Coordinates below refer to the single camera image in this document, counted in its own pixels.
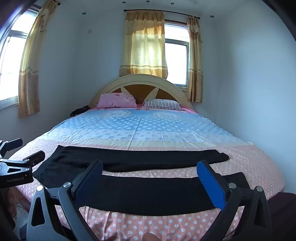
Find pink floral cloth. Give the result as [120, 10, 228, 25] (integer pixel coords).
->
[6, 187, 32, 224]

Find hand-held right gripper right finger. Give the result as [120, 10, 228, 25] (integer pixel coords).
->
[196, 160, 273, 241]

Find bed with polka-dot sheet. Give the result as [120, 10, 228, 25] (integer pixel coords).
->
[7, 105, 286, 241]

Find dark maroon cloth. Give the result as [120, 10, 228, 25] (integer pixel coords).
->
[269, 192, 296, 241]

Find window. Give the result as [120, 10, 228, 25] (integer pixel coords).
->
[164, 20, 190, 90]
[0, 6, 39, 110]

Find cream and wood headboard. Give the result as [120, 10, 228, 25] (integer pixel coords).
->
[89, 74, 193, 109]

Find black pants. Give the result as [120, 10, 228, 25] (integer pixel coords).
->
[32, 145, 250, 216]

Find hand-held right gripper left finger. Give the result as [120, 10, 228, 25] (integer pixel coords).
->
[26, 159, 103, 241]

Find pink pillow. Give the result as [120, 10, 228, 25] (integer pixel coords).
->
[97, 93, 137, 109]

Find yellow curtain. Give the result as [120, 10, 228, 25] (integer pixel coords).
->
[119, 10, 168, 79]
[18, 0, 58, 119]
[186, 16, 204, 104]

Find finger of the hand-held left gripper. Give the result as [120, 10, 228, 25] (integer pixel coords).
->
[0, 138, 24, 159]
[23, 150, 46, 167]

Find black curtain rod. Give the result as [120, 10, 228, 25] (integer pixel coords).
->
[123, 9, 200, 19]

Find striped pillow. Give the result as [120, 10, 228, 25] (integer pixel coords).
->
[142, 99, 183, 111]

